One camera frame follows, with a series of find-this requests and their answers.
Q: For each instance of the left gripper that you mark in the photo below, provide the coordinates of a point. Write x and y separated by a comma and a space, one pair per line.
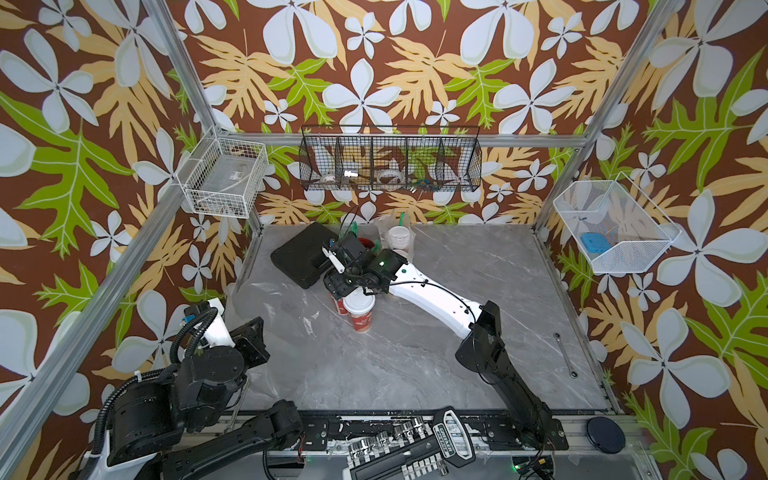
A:
253, 343

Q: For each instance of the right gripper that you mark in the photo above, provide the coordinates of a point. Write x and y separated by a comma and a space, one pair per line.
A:
346, 264

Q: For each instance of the clear plastic carrier bag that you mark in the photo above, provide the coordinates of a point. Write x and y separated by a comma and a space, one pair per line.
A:
385, 222

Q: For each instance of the white lid cup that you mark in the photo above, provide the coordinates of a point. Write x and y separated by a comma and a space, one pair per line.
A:
400, 239
359, 306

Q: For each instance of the black lid red cup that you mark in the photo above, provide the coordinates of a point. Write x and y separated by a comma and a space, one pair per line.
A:
339, 305

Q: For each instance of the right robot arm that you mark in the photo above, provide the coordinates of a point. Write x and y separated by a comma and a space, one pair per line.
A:
482, 349

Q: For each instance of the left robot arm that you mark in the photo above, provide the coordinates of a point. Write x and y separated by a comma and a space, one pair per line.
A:
139, 427

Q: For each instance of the red straw holder cup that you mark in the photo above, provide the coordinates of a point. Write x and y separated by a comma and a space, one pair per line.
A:
367, 243

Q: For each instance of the green wrapped straws bundle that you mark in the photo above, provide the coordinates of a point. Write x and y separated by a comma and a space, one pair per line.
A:
367, 231

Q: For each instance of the black plastic case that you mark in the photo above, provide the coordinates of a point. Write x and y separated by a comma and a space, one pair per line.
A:
301, 258

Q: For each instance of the socket wrench set tray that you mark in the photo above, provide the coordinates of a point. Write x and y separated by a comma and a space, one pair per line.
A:
416, 447

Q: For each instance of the blue object in basket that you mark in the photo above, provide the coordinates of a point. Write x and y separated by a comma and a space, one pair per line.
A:
595, 243

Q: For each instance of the round black puck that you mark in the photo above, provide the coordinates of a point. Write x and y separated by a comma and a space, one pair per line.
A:
605, 435

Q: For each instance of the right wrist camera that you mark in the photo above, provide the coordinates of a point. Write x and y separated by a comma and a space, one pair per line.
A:
334, 259

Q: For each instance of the black wire basket centre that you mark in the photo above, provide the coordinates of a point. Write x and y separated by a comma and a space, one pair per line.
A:
415, 158

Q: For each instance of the black mounting rail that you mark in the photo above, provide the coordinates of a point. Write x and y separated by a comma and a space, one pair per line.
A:
491, 429

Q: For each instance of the white wire basket left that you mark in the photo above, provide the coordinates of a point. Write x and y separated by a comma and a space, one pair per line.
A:
222, 175

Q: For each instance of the white wire basket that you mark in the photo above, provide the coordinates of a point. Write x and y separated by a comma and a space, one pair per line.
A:
222, 175
639, 230

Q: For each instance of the white wire basket right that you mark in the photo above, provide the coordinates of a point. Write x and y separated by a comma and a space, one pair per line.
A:
639, 230

